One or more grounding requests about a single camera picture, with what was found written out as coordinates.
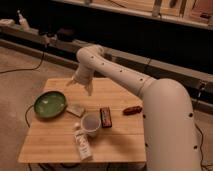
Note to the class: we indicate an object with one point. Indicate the white sponge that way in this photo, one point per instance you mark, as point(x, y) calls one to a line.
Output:
point(76, 110)

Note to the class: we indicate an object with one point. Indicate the green bowl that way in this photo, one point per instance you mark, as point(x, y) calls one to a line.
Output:
point(50, 104)

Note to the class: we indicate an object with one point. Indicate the black device on ledge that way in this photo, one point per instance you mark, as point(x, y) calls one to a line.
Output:
point(66, 35)

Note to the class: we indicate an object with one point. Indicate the red sausage snack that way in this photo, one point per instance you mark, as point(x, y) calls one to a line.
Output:
point(132, 110)

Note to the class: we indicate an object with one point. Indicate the white spray bottle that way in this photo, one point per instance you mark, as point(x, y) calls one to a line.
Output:
point(23, 22)

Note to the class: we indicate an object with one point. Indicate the wooden table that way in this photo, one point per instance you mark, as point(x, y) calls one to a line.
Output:
point(53, 141)

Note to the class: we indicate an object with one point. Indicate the white lotion bottle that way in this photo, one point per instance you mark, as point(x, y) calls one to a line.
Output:
point(82, 142)

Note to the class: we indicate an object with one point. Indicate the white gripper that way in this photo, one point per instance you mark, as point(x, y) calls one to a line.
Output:
point(83, 76)

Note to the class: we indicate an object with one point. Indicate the dark chocolate bar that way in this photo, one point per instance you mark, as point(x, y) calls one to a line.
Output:
point(105, 117)

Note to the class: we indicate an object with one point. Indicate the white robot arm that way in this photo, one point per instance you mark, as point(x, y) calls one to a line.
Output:
point(169, 128)

